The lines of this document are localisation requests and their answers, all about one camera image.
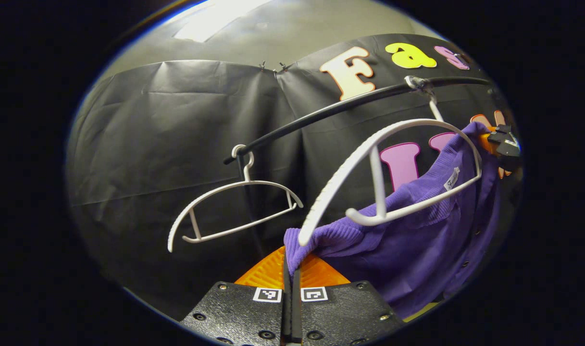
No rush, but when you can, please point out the white clothes hanger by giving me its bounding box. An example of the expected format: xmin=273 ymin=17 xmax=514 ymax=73
xmin=167 ymin=144 xmax=304 ymax=253
xmin=297 ymin=76 xmax=484 ymax=247

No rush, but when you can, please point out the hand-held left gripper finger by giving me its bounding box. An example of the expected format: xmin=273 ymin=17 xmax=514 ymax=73
xmin=179 ymin=246 xmax=293 ymax=346
xmin=292 ymin=252 xmax=406 ymax=346

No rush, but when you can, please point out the empty white clothes hanger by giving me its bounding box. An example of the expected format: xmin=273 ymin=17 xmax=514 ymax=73
xmin=167 ymin=144 xmax=304 ymax=253

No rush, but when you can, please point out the black metal garment rack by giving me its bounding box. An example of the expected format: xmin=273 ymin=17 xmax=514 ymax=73
xmin=223 ymin=74 xmax=492 ymax=166

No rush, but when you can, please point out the purple knit jacket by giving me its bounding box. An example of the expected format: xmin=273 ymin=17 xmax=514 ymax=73
xmin=283 ymin=121 xmax=507 ymax=320

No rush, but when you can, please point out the black backdrop cloth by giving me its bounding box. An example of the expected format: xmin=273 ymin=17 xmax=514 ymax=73
xmin=66 ymin=33 xmax=523 ymax=322

